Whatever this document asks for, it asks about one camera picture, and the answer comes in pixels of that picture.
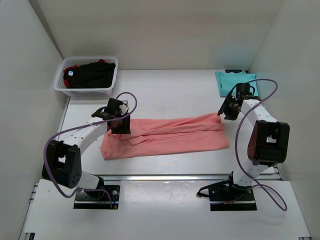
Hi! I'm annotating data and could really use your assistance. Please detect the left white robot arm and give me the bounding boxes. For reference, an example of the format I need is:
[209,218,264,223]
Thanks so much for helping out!
[41,98,131,195]

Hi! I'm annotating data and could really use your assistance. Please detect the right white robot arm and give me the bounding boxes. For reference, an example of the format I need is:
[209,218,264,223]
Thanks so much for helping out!
[196,82,290,199]

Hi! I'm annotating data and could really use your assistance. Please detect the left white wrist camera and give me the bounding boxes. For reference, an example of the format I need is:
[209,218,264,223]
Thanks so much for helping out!
[121,100,129,112]

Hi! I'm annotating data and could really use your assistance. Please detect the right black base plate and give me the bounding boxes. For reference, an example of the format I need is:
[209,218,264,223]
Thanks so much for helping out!
[196,180,258,212]

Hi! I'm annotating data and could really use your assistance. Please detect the white plastic basket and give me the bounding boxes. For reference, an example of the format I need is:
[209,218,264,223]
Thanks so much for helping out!
[54,56,119,96]

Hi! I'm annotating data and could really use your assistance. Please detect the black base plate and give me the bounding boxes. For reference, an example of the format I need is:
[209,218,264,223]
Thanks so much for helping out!
[196,180,258,212]
[73,181,121,210]

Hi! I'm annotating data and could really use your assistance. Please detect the pink t shirt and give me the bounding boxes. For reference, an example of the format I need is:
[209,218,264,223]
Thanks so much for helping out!
[100,113,230,160]

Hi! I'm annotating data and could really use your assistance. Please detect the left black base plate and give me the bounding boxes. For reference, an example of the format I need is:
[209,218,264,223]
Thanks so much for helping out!
[73,181,121,210]

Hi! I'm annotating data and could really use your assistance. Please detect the dark blue label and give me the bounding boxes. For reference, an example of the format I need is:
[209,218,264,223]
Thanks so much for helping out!
[225,69,242,74]

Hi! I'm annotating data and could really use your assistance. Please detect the black and red t shirt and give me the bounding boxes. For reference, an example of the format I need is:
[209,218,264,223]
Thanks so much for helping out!
[63,59,116,89]

